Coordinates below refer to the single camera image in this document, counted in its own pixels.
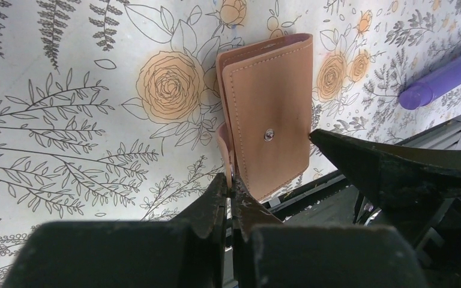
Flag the tan leather card holder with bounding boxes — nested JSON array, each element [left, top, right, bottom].
[[216, 33, 313, 200]]

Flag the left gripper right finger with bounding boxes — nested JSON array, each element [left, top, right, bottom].
[[230, 178, 429, 287]]

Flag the purple marker pen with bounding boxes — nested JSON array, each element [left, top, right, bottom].
[[398, 55, 461, 110]]

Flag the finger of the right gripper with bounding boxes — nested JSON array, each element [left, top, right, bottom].
[[310, 129, 461, 245]]

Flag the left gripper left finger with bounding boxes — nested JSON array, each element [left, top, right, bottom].
[[4, 173, 227, 287]]

